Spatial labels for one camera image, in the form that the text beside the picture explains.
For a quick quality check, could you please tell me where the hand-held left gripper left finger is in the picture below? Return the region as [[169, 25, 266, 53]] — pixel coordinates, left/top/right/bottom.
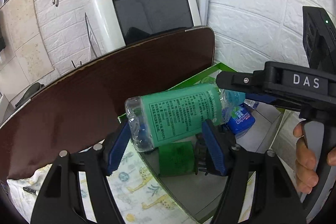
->
[[30, 122, 130, 224]]

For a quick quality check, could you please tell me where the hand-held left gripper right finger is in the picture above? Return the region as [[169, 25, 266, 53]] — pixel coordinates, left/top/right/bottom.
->
[[202, 119, 307, 224]]

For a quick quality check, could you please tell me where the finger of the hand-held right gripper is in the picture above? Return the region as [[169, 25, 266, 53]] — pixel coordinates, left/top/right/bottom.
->
[[216, 71, 264, 95], [245, 93, 279, 105]]

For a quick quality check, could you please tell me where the blue mint container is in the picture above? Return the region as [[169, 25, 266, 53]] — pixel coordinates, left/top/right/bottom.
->
[[226, 102, 256, 139]]

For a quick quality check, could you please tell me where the green cardboard box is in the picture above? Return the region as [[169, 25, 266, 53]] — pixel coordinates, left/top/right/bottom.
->
[[118, 62, 285, 224]]

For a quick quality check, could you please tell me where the small green box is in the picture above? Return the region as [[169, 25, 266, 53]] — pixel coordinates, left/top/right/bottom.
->
[[157, 141, 196, 178]]

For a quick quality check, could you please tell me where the green label plastic bottle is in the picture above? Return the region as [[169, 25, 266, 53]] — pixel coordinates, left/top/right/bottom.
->
[[125, 82, 246, 153]]

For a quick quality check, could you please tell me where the person's right hand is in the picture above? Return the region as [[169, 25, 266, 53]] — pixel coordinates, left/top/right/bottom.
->
[[293, 122, 336, 193]]

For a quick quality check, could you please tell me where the giraffe printed blanket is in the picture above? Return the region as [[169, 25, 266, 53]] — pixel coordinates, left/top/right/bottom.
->
[[7, 144, 184, 224]]

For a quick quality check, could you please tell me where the brown wooden headboard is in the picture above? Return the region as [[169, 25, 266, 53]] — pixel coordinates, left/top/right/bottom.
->
[[0, 26, 216, 180]]

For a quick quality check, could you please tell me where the dark green bundle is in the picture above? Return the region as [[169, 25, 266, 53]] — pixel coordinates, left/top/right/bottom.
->
[[14, 82, 45, 107]]

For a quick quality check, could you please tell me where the white water purifier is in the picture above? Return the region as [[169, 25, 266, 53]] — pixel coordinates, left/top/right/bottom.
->
[[88, 0, 210, 54]]

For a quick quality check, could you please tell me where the thin grey cable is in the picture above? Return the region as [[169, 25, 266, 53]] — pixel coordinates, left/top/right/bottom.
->
[[84, 12, 98, 59]]

